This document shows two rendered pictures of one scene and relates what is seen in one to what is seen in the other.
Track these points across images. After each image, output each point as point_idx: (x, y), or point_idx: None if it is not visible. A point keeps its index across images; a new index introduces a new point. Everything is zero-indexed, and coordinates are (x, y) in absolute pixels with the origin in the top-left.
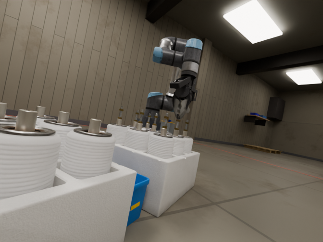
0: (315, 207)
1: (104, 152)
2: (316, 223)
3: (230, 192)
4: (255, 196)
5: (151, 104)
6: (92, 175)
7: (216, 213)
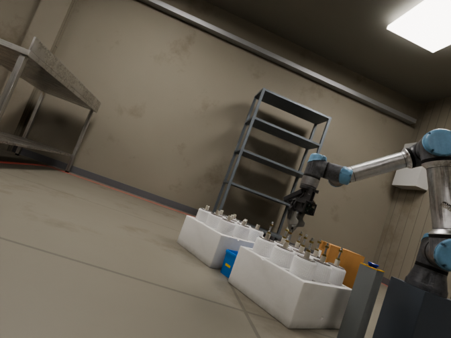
0: None
1: (219, 223)
2: None
3: None
4: None
5: (417, 255)
6: (216, 230)
7: (227, 300)
